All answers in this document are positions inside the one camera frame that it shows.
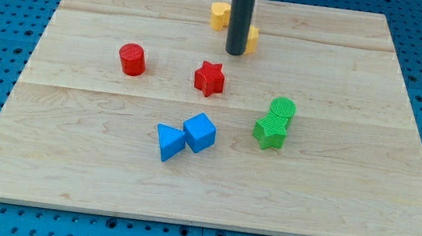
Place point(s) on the blue triangle block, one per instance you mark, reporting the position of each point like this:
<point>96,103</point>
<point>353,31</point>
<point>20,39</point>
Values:
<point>171,141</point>

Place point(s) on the green cylinder block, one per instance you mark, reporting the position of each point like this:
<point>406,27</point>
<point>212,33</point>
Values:
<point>283,108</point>

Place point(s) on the yellow heart block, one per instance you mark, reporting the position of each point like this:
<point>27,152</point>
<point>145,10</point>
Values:
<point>220,15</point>

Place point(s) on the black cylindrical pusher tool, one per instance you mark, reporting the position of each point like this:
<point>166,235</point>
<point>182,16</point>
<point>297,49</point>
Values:
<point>239,25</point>

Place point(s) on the yellow block behind pusher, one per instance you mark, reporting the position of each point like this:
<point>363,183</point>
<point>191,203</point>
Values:
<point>252,40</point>

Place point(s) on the light wooden board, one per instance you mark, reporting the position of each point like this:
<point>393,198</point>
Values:
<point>78,134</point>

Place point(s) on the red cylinder block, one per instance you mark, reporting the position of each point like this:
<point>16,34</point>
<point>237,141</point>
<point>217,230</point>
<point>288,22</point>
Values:
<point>132,59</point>

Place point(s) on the red star block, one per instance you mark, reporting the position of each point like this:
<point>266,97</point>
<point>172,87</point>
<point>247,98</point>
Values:
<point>209,78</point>

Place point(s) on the blue cube block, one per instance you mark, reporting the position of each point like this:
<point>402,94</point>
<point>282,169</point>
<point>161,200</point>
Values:
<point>200,132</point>

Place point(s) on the green star block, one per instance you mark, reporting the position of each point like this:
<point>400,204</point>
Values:
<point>270,131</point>

